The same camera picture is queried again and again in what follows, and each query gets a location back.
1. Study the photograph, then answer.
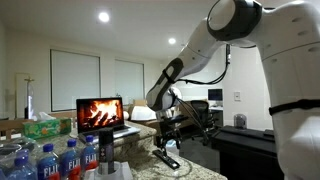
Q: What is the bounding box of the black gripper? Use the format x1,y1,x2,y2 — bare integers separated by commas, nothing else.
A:
156,122,184,158

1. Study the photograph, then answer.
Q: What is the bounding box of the black remote control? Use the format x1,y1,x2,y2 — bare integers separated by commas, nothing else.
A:
152,149,181,171

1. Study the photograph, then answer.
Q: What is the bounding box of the brown cardboard box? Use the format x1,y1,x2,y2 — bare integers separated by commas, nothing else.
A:
128,99,195,134

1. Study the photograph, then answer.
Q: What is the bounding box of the white cardboard product box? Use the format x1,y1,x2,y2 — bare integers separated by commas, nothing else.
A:
83,161,134,180

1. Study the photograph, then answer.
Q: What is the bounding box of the green tissue box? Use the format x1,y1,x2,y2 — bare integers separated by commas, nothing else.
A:
21,111,73,140

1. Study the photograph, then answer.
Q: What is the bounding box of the white bin with blue bag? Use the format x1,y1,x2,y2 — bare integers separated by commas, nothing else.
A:
164,138,181,156

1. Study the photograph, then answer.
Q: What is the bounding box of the black office chair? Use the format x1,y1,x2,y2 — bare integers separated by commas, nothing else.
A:
190,99,216,136

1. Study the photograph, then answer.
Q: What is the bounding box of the computer monitor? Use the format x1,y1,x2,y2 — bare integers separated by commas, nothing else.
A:
207,88,224,102

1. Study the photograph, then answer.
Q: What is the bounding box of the grey jar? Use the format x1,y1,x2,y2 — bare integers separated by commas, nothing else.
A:
233,113,248,130

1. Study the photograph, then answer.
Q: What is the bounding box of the laptop showing fireplace video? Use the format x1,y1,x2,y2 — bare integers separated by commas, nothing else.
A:
75,96,141,145

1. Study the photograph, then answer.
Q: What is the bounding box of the small white window blind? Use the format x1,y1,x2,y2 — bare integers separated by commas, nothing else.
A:
114,59,145,106

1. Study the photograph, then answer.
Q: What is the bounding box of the black low cabinet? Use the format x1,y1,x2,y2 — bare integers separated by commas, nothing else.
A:
211,124,284,180

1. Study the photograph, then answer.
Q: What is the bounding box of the Fiji water bottle blue cap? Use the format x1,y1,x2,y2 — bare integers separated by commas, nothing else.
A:
8,154,38,180
59,138,83,180
35,143,62,180
80,134,100,172

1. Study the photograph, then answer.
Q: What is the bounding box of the wooden dining chair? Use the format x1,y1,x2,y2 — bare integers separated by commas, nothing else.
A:
49,110,78,129
0,118,35,141

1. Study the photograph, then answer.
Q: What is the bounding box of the large white window blind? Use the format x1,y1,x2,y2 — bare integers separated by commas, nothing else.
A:
50,49,102,112

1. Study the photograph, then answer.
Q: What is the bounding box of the large round ceiling light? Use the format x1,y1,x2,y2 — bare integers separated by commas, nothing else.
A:
97,11,111,24

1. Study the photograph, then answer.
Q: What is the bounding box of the Fiji water bottles pack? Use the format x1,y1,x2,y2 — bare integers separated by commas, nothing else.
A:
0,135,38,180

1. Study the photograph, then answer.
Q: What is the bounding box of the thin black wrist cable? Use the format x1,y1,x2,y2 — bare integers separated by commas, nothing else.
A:
163,43,233,144

